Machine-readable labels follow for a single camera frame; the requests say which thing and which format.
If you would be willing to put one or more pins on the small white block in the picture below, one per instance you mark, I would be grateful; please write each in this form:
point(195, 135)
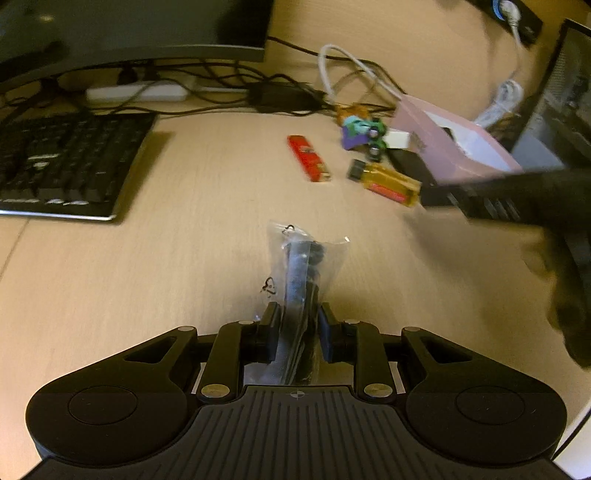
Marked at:
point(397, 140)

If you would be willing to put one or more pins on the black computer tower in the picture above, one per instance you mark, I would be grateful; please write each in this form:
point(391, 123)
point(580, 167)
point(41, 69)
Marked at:
point(563, 92)

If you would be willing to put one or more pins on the yellow transparent lighter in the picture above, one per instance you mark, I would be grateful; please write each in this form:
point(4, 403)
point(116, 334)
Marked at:
point(388, 184)

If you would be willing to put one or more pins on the white power strip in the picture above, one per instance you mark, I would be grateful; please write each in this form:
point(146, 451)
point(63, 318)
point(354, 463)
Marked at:
point(157, 91)

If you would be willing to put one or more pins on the purple green toy vehicle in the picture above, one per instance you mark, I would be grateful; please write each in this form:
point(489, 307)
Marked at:
point(353, 136)

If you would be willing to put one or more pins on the black keyboard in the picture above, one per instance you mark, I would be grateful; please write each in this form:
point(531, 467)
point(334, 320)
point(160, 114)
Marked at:
point(69, 157)

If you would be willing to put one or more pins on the pink cardboard box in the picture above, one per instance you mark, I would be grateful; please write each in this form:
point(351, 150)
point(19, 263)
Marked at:
point(431, 145)

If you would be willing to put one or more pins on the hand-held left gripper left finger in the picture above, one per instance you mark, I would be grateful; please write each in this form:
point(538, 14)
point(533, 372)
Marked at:
point(276, 339)

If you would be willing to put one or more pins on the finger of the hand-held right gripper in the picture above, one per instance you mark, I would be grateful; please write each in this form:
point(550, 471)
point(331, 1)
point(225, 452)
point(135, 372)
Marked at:
point(485, 198)

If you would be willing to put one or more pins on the red lighter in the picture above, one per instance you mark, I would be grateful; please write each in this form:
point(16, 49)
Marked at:
point(307, 157)

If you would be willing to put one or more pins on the black power adapter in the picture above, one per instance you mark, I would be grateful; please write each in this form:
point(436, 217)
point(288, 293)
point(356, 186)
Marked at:
point(277, 97)

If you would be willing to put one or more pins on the clear plastic bag black part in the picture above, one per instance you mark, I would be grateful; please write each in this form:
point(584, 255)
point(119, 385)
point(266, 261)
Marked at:
point(300, 277)

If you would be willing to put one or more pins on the black computer monitor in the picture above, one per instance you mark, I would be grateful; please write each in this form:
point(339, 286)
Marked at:
point(115, 27)

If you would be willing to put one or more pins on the black socket strip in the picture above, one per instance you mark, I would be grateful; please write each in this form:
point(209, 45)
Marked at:
point(528, 17)

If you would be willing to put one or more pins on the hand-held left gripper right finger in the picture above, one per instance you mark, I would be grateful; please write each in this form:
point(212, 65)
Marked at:
point(326, 339)

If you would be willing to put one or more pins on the orange toy figure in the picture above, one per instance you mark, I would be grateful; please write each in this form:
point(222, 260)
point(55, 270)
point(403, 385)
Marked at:
point(344, 112)

